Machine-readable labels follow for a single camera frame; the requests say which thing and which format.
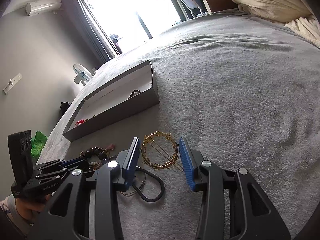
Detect dark hanging clothes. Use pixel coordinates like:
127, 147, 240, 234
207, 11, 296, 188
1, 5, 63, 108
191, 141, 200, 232
109, 33, 123, 54

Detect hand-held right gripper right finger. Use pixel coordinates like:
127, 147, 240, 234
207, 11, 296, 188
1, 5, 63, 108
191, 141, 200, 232
178, 136, 292, 240

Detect white wall hook rail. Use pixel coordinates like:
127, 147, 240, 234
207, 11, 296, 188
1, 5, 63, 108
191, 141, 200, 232
3, 73, 23, 94

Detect dark purple bead bracelet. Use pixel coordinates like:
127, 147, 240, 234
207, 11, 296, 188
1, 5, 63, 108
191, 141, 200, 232
79, 146, 110, 162

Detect white standing fan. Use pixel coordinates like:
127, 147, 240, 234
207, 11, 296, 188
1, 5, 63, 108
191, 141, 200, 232
73, 63, 94, 86

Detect round gold hair clip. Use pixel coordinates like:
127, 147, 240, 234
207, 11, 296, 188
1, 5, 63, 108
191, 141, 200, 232
141, 130, 185, 172

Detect blue grey chair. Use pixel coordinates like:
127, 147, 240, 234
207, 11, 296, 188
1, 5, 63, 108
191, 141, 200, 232
177, 0, 202, 18

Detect person's left hand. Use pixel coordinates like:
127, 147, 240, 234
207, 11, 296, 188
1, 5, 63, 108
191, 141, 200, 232
15, 197, 49, 221

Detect green plastic bag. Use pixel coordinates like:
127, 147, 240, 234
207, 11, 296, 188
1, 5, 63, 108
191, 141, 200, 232
30, 130, 49, 159

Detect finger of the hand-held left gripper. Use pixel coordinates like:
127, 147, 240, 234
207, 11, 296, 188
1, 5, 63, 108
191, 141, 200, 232
35, 158, 89, 172
31, 169, 75, 182

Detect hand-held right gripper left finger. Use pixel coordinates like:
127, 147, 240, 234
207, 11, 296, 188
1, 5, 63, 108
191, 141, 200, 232
30, 137, 140, 240

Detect black bead bracelet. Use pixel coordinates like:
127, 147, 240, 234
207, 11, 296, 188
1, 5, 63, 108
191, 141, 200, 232
127, 89, 142, 100

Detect grey cardboard box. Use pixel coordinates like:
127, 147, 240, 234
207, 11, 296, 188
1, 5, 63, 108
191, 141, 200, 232
62, 59, 160, 142

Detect white air conditioner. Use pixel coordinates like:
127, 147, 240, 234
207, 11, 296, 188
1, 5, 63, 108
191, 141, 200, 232
26, 0, 62, 17

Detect glass balcony door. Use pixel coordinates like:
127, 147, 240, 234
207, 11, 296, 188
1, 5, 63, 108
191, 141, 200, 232
79, 0, 187, 55

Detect cream knitted blanket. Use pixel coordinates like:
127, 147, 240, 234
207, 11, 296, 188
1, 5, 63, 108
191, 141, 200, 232
228, 0, 320, 48

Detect black hair tie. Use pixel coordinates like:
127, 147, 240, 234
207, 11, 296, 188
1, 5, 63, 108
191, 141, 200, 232
132, 167, 166, 203

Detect silver bangle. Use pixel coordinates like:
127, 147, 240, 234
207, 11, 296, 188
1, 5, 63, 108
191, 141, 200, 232
119, 174, 148, 197

